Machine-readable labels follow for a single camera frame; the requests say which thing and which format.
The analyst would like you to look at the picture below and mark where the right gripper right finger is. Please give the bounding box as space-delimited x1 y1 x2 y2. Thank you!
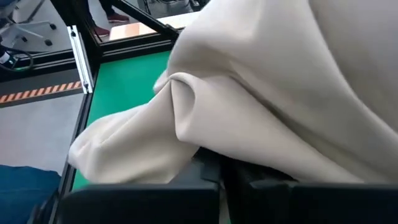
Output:
220 154 398 224

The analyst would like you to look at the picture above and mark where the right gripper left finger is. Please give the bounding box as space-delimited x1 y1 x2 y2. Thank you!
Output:
57 148 222 224

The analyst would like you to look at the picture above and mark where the beige garment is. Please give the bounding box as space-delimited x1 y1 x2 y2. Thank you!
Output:
67 0 398 185

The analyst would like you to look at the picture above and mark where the blue fabric object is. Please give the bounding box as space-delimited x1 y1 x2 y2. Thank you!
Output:
0 164 62 224

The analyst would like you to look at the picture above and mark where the green table mat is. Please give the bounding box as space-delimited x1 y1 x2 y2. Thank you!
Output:
71 50 172 191

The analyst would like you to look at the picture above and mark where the orange black hazard tape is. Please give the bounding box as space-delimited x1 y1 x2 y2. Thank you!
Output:
0 80 83 105

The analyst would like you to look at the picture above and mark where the person's red shoe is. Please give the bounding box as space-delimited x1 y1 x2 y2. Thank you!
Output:
106 12 131 24
93 26 111 38

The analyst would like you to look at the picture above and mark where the white office chair base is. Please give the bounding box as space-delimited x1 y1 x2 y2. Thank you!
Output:
0 0 58 47

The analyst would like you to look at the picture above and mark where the silver frame bracket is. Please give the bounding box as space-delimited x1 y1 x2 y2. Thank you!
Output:
67 25 95 95

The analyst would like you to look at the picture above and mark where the black aluminium frame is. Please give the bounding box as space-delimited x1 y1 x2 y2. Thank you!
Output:
0 0 187 224

